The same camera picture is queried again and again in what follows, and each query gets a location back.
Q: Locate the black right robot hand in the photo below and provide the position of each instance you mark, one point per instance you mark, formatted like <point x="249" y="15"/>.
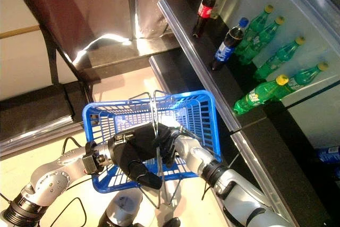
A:
<point x="167" y="144"/>

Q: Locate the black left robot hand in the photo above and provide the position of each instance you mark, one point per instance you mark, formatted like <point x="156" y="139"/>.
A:
<point x="132" y="147"/>

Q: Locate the blue plastic shopping basket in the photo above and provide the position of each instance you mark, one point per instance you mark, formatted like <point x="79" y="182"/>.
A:
<point x="202" y="120"/>

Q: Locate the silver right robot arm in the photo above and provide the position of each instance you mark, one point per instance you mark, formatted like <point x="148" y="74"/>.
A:
<point x="239" y="192"/>

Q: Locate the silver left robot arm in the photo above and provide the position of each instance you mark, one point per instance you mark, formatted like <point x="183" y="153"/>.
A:
<point x="50" y="181"/>

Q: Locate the robot left leg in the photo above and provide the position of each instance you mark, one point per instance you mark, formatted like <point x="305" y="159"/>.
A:
<point x="122" y="208"/>

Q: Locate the dark base plinth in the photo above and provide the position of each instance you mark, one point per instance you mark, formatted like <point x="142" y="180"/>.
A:
<point x="119" y="59"/>

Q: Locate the small Coca-Cola bottle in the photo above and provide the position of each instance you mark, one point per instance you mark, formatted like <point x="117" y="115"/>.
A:
<point x="204" y="9"/>

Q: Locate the brown reflective back panel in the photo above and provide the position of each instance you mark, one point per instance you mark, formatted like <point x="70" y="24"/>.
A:
<point x="93" y="3"/>

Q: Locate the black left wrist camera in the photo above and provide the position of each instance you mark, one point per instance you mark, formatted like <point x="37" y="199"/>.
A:
<point x="90" y="164"/>

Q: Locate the black shelf support bracket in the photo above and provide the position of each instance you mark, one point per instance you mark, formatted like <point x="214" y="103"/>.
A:
<point x="55" y="67"/>

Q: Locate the black shelf upright post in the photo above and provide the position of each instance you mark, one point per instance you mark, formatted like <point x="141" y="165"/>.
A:
<point x="313" y="94"/>

